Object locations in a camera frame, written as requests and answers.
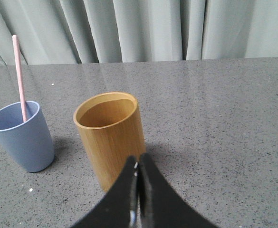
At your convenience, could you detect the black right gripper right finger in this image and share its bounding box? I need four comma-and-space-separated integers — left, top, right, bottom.
139, 153, 216, 228

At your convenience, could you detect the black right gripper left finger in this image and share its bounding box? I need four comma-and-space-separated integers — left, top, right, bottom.
72, 156, 138, 228

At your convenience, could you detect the blue plastic cup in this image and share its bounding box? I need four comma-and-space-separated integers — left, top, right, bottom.
0, 101, 55, 173

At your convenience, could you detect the pink chopstick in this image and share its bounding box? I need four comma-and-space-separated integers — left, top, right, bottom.
12, 35, 28, 122

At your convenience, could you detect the bamboo wooden cup holder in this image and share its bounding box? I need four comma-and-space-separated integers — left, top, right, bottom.
73, 92, 146, 191

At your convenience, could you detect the grey-white curtain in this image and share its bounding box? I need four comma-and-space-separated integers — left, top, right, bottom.
0, 0, 278, 66

